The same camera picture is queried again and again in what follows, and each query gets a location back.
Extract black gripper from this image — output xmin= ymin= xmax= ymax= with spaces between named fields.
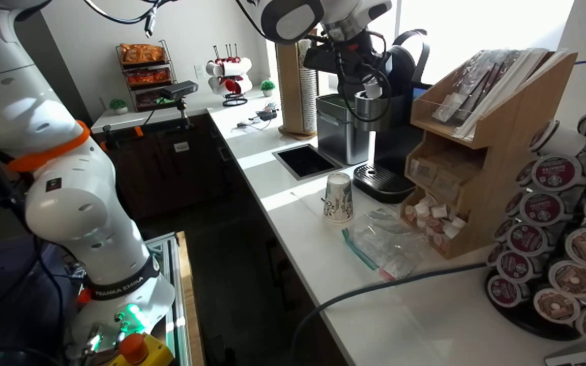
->
xmin=304 ymin=30 xmax=392 ymax=107

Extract black and steel coffee machine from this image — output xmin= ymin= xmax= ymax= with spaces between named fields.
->
xmin=352 ymin=26 xmax=435 ymax=206

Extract flat black counter object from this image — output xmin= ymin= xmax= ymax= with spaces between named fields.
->
xmin=221 ymin=93 xmax=251 ymax=110

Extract steel framed counter chute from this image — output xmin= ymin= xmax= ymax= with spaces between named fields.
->
xmin=272 ymin=143 xmax=343 ymax=182

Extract dark printed brochure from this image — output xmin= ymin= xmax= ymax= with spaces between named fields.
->
xmin=433 ymin=48 xmax=514 ymax=128

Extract printed paper cup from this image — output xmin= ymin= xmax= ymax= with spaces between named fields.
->
xmin=322 ymin=171 xmax=357 ymax=221

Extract white creamer cup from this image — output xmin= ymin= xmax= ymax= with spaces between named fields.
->
xmin=430 ymin=201 xmax=452 ymax=221
xmin=412 ymin=195 xmax=433 ymax=217
xmin=441 ymin=215 xmax=469 ymax=241

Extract white edged booklet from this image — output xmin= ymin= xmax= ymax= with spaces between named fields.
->
xmin=454 ymin=46 xmax=556 ymax=141

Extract wooden condiment organizer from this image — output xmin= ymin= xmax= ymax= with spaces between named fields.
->
xmin=401 ymin=46 xmax=578 ymax=260

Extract clear plastic zip bag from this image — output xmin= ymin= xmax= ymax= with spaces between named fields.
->
xmin=340 ymin=206 xmax=432 ymax=282

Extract dark wooden cabinet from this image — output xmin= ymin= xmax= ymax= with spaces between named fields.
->
xmin=97 ymin=111 xmax=241 ymax=221

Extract snack shelf rack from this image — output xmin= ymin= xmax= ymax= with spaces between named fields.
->
xmin=115 ymin=41 xmax=176 ymax=111

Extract robot mounting table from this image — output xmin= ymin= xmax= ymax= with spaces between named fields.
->
xmin=139 ymin=229 xmax=207 ymax=366

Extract yellow emergency stop button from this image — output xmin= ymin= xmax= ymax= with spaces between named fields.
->
xmin=106 ymin=331 xmax=176 ymax=366

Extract small device with wires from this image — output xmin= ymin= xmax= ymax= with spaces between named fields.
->
xmin=237 ymin=101 xmax=280 ymax=131

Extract grey power cable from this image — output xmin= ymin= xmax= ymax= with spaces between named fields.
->
xmin=289 ymin=260 xmax=492 ymax=366

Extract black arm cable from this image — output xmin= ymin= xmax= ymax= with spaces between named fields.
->
xmin=82 ymin=0 xmax=173 ymax=36

